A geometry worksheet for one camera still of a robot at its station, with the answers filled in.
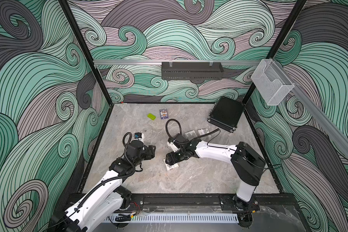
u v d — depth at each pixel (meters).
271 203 0.75
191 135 0.96
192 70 0.96
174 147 0.73
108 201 0.57
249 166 0.45
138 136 0.71
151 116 1.10
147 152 0.70
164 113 1.10
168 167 0.81
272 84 0.76
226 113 1.13
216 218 0.70
